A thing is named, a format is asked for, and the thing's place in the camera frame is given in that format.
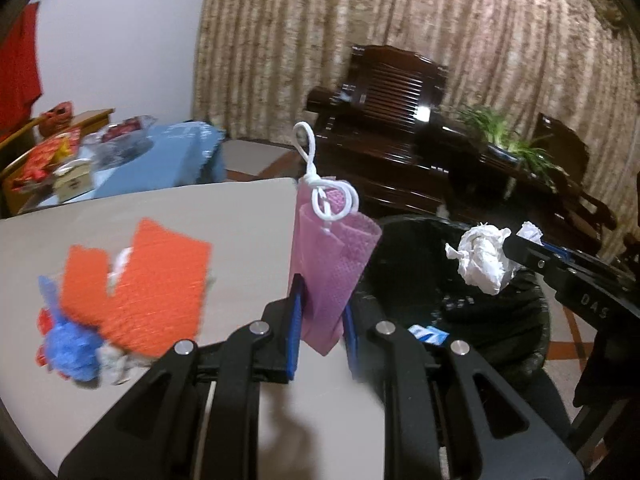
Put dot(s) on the yellow wooden table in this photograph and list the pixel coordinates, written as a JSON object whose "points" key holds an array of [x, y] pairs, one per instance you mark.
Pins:
{"points": [[92, 116]]}

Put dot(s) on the red wrapper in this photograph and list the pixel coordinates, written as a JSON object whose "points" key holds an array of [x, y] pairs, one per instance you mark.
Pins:
{"points": [[42, 340]]}

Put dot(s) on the dark wooden armchair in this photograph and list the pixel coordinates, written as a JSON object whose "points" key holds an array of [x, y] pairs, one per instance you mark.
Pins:
{"points": [[565, 160], [390, 90]]}

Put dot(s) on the white tissue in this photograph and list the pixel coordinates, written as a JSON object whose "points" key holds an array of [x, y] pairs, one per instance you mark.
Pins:
{"points": [[480, 260]]}

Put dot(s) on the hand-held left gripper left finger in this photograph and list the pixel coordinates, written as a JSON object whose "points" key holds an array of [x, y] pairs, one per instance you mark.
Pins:
{"points": [[295, 332]]}

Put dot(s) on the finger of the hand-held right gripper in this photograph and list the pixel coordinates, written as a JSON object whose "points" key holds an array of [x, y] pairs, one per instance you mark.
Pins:
{"points": [[530, 255], [580, 260]]}

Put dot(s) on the pink face mask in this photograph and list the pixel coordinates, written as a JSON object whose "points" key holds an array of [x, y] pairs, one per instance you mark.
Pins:
{"points": [[325, 260]]}

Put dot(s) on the clear glass bowl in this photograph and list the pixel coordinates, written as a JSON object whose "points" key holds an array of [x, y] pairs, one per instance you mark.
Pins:
{"points": [[120, 137]]}

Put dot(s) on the black trash bin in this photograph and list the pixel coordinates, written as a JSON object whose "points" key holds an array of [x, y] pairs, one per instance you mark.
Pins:
{"points": [[425, 260]]}

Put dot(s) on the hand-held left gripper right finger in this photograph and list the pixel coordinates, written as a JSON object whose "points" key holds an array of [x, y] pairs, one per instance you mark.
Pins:
{"points": [[350, 342]]}

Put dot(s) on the dark wooden side table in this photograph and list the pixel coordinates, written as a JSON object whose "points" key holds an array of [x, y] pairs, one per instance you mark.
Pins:
{"points": [[470, 175]]}

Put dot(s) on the beige patterned curtain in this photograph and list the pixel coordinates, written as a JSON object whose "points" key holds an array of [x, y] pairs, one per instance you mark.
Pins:
{"points": [[300, 35]]}

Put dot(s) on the red cloth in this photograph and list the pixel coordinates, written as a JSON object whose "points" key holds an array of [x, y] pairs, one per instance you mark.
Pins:
{"points": [[17, 70]]}

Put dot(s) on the red snack packets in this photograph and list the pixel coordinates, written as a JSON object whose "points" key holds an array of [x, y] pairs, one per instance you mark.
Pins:
{"points": [[42, 157]]}

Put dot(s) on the green potted plant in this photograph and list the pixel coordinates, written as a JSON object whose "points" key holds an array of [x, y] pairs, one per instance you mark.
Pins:
{"points": [[500, 130]]}

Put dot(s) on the grey crumpled paper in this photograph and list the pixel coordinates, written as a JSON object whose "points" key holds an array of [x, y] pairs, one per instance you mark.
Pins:
{"points": [[120, 365]]}

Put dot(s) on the blue white packet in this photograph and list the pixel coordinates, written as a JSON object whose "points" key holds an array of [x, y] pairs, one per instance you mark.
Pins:
{"points": [[427, 335]]}

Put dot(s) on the beige tissue box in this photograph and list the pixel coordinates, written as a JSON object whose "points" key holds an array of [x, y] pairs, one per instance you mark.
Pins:
{"points": [[72, 182]]}

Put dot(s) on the orange mesh cloth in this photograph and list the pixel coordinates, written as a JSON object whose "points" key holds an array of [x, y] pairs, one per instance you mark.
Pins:
{"points": [[160, 290]]}

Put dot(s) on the blue tablecloth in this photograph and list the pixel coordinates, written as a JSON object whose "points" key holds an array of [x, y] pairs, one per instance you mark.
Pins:
{"points": [[165, 160]]}

